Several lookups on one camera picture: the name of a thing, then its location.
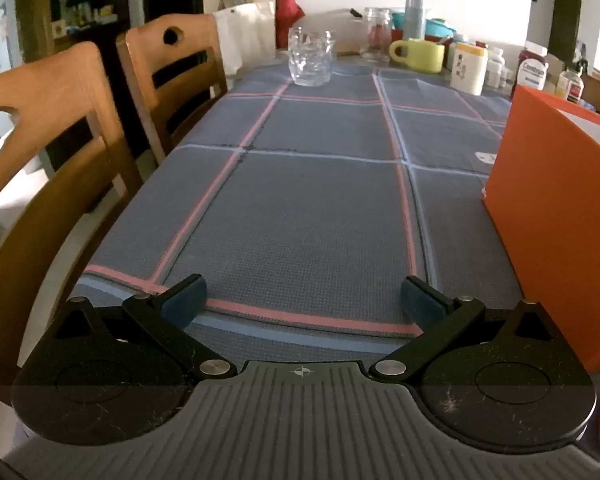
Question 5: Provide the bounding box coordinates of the small white pill bottle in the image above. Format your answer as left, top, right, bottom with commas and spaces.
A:
487, 48, 505, 86

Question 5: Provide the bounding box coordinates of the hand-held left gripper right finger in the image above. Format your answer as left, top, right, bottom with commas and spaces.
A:
369, 276, 553, 381

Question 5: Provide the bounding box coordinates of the dark supplement bottle white label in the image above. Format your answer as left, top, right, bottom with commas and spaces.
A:
516, 41, 550, 93

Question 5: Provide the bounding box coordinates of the teal bowl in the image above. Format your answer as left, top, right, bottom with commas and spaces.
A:
425, 18, 456, 41

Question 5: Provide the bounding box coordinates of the wooden chair with round hole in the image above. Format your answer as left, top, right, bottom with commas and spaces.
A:
116, 12, 229, 166

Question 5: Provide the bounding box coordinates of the clear plastic container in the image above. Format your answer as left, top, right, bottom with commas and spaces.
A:
295, 8, 365, 56

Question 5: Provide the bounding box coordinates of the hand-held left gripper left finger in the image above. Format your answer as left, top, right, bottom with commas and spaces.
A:
52, 274, 238, 380

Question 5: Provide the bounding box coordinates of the grey thermos bottle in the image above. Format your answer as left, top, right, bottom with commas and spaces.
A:
404, 0, 425, 41

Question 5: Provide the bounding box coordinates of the clear glass jar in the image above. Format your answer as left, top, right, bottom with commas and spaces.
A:
360, 7, 393, 63

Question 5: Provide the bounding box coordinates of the white tote bag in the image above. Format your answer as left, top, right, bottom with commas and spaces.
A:
215, 1, 277, 76

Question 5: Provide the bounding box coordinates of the white canister with yellow lid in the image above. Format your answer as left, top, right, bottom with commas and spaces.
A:
450, 42, 489, 96

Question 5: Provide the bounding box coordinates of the wooden chair with curved cutout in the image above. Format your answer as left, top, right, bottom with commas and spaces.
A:
0, 41, 146, 391

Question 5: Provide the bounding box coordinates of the red umbrella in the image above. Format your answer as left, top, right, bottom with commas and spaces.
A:
276, 0, 305, 50

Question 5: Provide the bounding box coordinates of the clear glass cup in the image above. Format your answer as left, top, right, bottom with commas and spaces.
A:
287, 26, 335, 87

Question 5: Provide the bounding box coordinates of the yellow mug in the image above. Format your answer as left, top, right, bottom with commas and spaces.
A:
389, 38, 447, 74

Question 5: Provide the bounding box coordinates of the grey checked tablecloth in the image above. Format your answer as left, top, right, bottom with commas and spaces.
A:
75, 62, 525, 356

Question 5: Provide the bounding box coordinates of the dark shelf cabinet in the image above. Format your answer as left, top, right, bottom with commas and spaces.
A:
45, 0, 131, 43

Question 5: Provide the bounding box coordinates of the small bottle with red label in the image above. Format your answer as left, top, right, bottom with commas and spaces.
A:
554, 67, 584, 103

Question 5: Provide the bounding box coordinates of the orange cardboard box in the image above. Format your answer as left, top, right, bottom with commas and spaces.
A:
481, 85, 600, 375

